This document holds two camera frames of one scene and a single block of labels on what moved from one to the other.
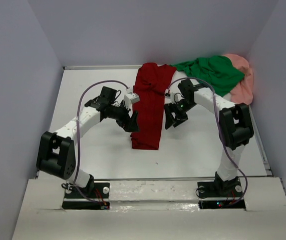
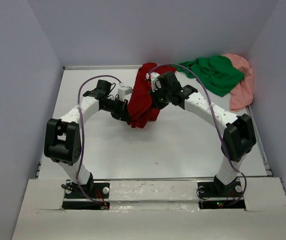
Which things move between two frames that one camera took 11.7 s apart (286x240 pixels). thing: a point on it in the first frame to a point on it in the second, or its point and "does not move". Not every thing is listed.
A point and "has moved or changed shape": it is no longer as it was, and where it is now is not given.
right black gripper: (169, 119) to (156, 103)
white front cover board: (155, 210) does not move
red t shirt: (151, 83) has moved or changed shape
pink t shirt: (243, 93) does not move
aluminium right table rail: (268, 171) does not move
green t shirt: (218, 70) does not move
